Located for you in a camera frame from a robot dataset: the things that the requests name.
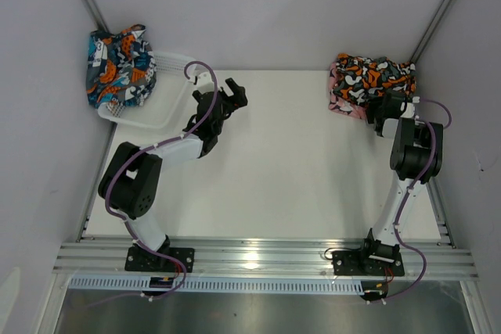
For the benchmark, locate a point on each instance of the white slotted cable duct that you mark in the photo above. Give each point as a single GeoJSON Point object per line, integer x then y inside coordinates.
{"type": "Point", "coordinates": [323, 286]}

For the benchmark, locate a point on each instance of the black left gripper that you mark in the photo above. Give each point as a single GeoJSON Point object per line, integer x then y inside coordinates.
{"type": "Point", "coordinates": [236, 100]}

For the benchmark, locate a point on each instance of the white plastic basket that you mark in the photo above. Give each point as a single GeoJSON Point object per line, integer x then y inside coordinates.
{"type": "Point", "coordinates": [160, 106]}

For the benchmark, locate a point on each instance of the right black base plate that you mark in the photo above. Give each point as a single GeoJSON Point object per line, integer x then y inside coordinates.
{"type": "Point", "coordinates": [355, 263]}

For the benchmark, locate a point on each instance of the blue orange patterned shorts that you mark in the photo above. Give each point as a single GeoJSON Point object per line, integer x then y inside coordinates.
{"type": "Point", "coordinates": [121, 68]}

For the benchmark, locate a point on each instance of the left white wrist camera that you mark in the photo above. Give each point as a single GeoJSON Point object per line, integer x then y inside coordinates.
{"type": "Point", "coordinates": [202, 79]}

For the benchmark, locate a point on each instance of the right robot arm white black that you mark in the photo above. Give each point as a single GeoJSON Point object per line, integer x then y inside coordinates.
{"type": "Point", "coordinates": [416, 157]}

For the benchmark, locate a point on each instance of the right aluminium frame post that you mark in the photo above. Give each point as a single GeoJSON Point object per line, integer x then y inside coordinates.
{"type": "Point", "coordinates": [439, 15]}

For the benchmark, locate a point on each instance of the aluminium mounting rail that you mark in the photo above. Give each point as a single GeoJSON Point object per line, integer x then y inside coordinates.
{"type": "Point", "coordinates": [253, 258]}

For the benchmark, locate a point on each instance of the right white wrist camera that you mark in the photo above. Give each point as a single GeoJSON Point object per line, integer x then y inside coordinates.
{"type": "Point", "coordinates": [409, 107]}

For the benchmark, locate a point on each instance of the pink shark print shorts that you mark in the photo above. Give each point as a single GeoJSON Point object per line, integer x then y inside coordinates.
{"type": "Point", "coordinates": [339, 105]}

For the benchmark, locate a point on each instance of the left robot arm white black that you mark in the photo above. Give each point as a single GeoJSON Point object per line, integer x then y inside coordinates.
{"type": "Point", "coordinates": [129, 184]}

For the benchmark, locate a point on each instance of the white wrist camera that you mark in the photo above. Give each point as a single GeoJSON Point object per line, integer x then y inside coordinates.
{"type": "Point", "coordinates": [202, 79]}
{"type": "Point", "coordinates": [409, 107]}

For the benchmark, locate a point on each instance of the orange camouflage shorts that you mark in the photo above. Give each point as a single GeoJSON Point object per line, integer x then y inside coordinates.
{"type": "Point", "coordinates": [360, 79]}

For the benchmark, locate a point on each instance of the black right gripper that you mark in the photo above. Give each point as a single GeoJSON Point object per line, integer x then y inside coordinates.
{"type": "Point", "coordinates": [372, 104]}

